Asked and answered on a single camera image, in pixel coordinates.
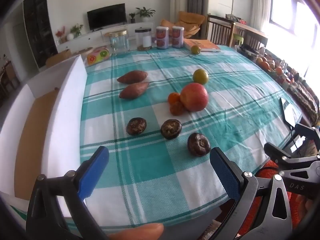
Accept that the left hand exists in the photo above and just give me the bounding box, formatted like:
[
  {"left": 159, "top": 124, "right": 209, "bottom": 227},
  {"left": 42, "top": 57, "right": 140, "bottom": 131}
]
[{"left": 108, "top": 223, "right": 164, "bottom": 240}]

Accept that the teal plaid tablecloth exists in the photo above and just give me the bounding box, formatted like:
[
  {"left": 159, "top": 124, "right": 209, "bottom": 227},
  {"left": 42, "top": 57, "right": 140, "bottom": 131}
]
[{"left": 80, "top": 46, "right": 293, "bottom": 232}]

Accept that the small tangerine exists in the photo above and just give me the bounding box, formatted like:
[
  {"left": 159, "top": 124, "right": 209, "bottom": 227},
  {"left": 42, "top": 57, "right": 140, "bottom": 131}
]
[
  {"left": 170, "top": 101, "right": 185, "bottom": 116},
  {"left": 167, "top": 92, "right": 180, "bottom": 105}
]

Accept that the black lid glass jar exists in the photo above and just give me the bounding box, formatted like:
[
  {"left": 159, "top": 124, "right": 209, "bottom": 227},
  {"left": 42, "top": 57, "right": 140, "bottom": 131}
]
[{"left": 135, "top": 28, "right": 152, "bottom": 51}]

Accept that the dark wooden chair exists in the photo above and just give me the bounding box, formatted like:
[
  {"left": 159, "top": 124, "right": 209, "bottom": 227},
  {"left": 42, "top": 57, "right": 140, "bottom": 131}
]
[{"left": 206, "top": 14, "right": 235, "bottom": 47}]

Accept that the left red white can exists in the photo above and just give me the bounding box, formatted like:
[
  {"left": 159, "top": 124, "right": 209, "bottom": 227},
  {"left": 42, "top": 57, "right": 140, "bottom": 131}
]
[{"left": 156, "top": 26, "right": 169, "bottom": 49}]

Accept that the orange book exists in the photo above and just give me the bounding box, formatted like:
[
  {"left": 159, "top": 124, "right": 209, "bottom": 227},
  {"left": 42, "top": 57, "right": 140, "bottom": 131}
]
[{"left": 183, "top": 39, "right": 220, "bottom": 52}]

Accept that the right red white can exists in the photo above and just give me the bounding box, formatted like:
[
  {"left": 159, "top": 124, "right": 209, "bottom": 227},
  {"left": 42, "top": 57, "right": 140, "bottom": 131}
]
[{"left": 172, "top": 26, "right": 184, "bottom": 48}]

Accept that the small potted plant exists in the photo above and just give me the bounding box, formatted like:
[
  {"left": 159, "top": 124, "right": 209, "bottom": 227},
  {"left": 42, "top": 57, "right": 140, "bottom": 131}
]
[{"left": 129, "top": 12, "right": 136, "bottom": 24}]

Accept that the right hand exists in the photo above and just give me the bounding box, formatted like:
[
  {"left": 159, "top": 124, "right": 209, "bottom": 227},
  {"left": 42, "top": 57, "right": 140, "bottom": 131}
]
[{"left": 288, "top": 192, "right": 313, "bottom": 229}]

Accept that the green plant white vase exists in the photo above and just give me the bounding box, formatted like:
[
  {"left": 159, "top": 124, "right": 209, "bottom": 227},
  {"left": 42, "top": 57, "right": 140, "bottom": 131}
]
[{"left": 67, "top": 24, "right": 84, "bottom": 41}]

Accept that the sweet potato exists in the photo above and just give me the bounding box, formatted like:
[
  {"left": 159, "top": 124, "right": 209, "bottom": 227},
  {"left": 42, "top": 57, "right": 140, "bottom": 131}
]
[
  {"left": 119, "top": 82, "right": 149, "bottom": 100},
  {"left": 117, "top": 70, "right": 148, "bottom": 85}
]

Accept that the white foam box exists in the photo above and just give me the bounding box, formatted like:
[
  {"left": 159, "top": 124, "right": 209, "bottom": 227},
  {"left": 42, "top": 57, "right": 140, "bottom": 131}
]
[{"left": 1, "top": 56, "right": 87, "bottom": 216}]

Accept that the yellow green pear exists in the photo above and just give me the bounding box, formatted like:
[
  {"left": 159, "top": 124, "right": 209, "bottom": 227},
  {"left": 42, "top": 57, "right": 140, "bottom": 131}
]
[{"left": 190, "top": 45, "right": 201, "bottom": 55}]

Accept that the large potted green plant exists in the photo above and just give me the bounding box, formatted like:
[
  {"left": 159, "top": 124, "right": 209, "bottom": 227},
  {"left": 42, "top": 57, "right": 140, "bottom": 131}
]
[{"left": 136, "top": 7, "right": 156, "bottom": 22}]

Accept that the red apple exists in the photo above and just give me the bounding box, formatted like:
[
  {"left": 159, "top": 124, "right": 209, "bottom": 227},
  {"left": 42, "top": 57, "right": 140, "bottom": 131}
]
[{"left": 180, "top": 83, "right": 209, "bottom": 112}]

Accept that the white tv cabinet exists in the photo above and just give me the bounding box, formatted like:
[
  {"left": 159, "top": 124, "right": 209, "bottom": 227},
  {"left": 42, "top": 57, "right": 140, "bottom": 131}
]
[{"left": 56, "top": 22, "right": 155, "bottom": 53}]

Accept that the red flower vase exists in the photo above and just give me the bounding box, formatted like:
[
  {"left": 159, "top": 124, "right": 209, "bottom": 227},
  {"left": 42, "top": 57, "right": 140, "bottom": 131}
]
[{"left": 55, "top": 26, "right": 66, "bottom": 44}]

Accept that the black display cabinet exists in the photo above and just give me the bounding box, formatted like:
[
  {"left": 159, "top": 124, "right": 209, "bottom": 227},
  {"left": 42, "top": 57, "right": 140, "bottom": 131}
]
[{"left": 23, "top": 0, "right": 57, "bottom": 68}]

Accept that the pile of oranges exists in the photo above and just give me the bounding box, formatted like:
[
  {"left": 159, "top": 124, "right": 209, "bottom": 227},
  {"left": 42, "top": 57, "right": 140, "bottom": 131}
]
[{"left": 255, "top": 57, "right": 283, "bottom": 75}]

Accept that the green orange fruit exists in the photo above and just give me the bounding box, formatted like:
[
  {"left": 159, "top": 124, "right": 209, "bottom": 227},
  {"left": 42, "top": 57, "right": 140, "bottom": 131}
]
[{"left": 193, "top": 69, "right": 209, "bottom": 85}]

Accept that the wooden side table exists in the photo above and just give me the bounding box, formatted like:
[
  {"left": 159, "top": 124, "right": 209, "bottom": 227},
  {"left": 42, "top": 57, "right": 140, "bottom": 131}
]
[{"left": 234, "top": 22, "right": 268, "bottom": 50}]

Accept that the gold lid glass jar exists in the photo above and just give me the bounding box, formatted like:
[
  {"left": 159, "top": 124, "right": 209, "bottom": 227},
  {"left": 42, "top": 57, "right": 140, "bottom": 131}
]
[{"left": 109, "top": 30, "right": 130, "bottom": 54}]

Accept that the red white can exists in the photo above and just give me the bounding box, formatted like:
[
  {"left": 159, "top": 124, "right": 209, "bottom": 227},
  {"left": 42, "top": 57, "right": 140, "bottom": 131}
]
[
  {"left": 172, "top": 26, "right": 184, "bottom": 48},
  {"left": 156, "top": 26, "right": 169, "bottom": 49}
]

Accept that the fruit print pouch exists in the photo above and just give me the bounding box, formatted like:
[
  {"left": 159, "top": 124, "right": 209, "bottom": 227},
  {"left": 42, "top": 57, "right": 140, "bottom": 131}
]
[{"left": 87, "top": 47, "right": 111, "bottom": 66}]

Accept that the black television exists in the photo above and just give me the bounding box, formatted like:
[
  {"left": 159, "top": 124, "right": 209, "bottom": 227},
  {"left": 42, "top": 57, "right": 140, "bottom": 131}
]
[{"left": 87, "top": 3, "right": 127, "bottom": 30}]

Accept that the dark water chestnut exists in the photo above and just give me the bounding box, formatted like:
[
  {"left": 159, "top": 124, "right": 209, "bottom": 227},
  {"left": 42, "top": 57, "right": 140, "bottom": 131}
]
[
  {"left": 126, "top": 118, "right": 147, "bottom": 136},
  {"left": 160, "top": 119, "right": 182, "bottom": 140},
  {"left": 187, "top": 133, "right": 211, "bottom": 157}
]

